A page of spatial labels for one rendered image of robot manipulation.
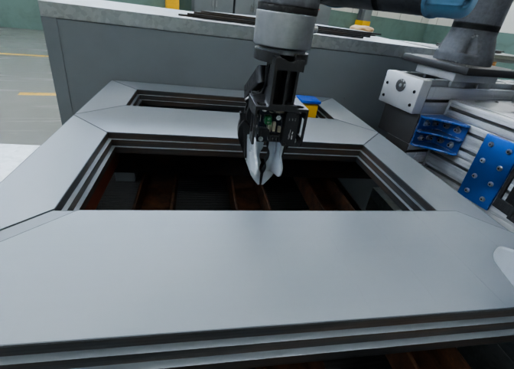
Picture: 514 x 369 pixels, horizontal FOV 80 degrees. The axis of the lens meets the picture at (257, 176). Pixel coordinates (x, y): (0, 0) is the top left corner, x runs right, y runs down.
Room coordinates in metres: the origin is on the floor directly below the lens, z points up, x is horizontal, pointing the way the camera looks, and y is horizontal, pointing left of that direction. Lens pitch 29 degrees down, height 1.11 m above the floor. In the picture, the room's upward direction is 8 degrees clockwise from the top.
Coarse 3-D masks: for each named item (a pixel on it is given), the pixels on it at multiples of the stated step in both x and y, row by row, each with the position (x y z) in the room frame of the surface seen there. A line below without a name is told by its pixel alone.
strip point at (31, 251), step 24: (72, 216) 0.29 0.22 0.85; (24, 240) 0.24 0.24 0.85; (48, 240) 0.25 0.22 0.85; (0, 264) 0.21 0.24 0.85; (24, 264) 0.21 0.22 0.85; (48, 264) 0.22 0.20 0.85; (0, 288) 0.18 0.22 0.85; (24, 288) 0.19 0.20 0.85; (0, 312) 0.16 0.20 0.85; (0, 336) 0.14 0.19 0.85
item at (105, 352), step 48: (144, 96) 0.88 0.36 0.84; (192, 96) 0.92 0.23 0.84; (144, 144) 0.57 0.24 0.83; (192, 144) 0.59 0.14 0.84; (336, 144) 0.67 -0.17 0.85; (0, 240) 0.24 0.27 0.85; (144, 336) 0.16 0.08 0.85; (192, 336) 0.17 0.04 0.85; (240, 336) 0.18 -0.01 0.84; (288, 336) 0.18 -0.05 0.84; (336, 336) 0.19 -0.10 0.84; (384, 336) 0.20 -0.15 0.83; (432, 336) 0.21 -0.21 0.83; (480, 336) 0.22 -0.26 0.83
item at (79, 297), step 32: (96, 224) 0.29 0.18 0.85; (128, 224) 0.29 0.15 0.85; (64, 256) 0.23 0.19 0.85; (96, 256) 0.24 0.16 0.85; (128, 256) 0.24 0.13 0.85; (64, 288) 0.19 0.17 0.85; (96, 288) 0.20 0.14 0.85; (32, 320) 0.16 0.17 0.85; (64, 320) 0.16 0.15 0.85; (96, 320) 0.16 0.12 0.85
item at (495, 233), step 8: (464, 216) 0.42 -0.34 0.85; (472, 224) 0.40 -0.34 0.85; (480, 224) 0.40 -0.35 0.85; (488, 224) 0.41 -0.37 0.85; (488, 232) 0.39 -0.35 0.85; (496, 232) 0.39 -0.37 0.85; (504, 232) 0.39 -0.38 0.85; (512, 232) 0.39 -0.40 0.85; (496, 240) 0.37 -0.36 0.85; (504, 240) 0.37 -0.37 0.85; (512, 240) 0.37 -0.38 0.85; (512, 248) 0.35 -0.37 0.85
